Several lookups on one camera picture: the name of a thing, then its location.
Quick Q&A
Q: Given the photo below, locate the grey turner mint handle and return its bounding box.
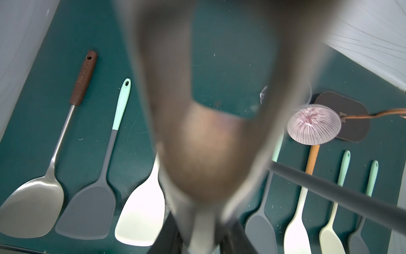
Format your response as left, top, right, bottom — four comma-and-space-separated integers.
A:
55, 78, 132, 240

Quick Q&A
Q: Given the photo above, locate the grey spatula mint handle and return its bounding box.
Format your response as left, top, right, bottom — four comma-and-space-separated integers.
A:
347, 160, 380, 254

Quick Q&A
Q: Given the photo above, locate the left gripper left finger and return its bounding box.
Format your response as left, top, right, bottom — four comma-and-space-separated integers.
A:
147, 213, 187, 254

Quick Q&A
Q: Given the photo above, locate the cream utensil orange handle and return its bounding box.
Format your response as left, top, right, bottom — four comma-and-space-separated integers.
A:
115, 156, 166, 247

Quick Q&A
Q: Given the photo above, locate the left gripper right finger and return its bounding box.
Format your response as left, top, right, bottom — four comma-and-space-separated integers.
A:
220, 220, 258, 254

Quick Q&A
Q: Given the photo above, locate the grey utensil rack stand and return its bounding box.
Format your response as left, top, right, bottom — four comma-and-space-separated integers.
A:
270, 162, 406, 235

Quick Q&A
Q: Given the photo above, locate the white spatula light wood handle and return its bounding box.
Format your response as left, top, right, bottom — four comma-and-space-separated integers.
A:
283, 145, 320, 254

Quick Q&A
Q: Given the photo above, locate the all steel turner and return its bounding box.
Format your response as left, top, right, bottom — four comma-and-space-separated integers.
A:
113, 1, 343, 254

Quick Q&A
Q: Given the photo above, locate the brown metal scroll stand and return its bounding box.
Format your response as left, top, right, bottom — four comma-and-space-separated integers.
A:
314, 92, 406, 143

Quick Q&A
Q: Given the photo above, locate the pink striped bowl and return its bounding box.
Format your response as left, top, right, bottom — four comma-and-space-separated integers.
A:
287, 104, 342, 146

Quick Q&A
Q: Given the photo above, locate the clear drinking glass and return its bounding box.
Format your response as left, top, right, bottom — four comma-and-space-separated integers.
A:
260, 81, 313, 105

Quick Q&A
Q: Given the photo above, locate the cream spatula mint handle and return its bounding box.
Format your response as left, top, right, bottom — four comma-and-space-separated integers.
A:
319, 150, 351, 254

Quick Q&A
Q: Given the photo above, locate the grey utensil mint handle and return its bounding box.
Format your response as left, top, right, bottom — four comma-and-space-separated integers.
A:
244, 130, 285, 254

